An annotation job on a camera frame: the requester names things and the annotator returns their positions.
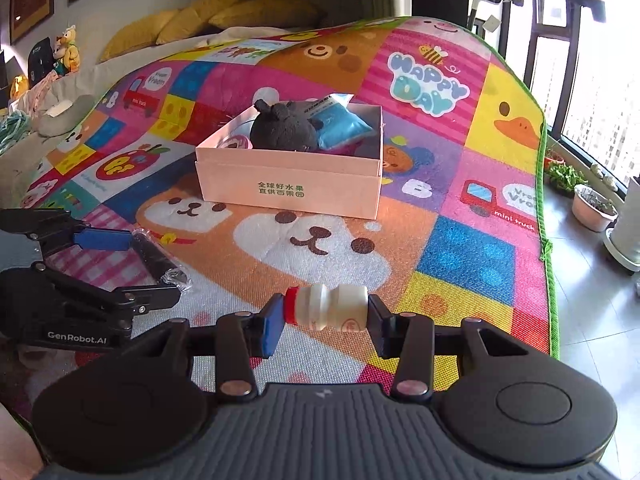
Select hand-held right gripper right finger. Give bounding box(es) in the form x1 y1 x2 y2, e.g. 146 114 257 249
367 294 537 401

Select yellow pillow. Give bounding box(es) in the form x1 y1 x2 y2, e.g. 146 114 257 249
99 9 179 64
207 0 322 32
157 0 252 44

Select green potted plant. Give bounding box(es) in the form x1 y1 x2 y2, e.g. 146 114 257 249
543 157 589 194

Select yellow plush bear toy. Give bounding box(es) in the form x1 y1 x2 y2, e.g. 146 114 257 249
53 24 82 78

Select colourful cartoon play mat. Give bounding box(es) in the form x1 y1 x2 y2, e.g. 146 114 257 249
0 16 562 441

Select black bag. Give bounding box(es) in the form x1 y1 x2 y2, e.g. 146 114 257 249
27 37 56 84

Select teal cloth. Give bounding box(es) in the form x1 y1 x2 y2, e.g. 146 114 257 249
0 109 33 157

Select pink cardboard box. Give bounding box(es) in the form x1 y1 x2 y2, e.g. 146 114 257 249
194 102 385 221

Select small white bottle red cap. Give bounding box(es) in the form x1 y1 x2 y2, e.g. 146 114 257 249
282 282 369 334

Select tall white planter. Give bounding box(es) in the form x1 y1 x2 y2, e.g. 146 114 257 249
604 174 640 274

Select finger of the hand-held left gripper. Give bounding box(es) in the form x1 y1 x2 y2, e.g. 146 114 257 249
0 208 134 257
29 259 182 317

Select white flower pot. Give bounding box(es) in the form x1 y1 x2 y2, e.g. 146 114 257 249
572 183 620 233

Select black cylinder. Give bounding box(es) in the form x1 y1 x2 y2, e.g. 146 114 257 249
130 227 193 292

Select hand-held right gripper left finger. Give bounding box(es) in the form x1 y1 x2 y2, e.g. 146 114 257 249
124 293 287 401

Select small ornaments on window sill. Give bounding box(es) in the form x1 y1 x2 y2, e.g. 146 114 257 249
589 162 619 192

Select blue tissue packet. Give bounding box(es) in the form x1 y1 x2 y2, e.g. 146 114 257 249
309 93 374 152

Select dark grey plush toy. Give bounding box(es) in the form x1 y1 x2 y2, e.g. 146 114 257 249
248 98 327 154

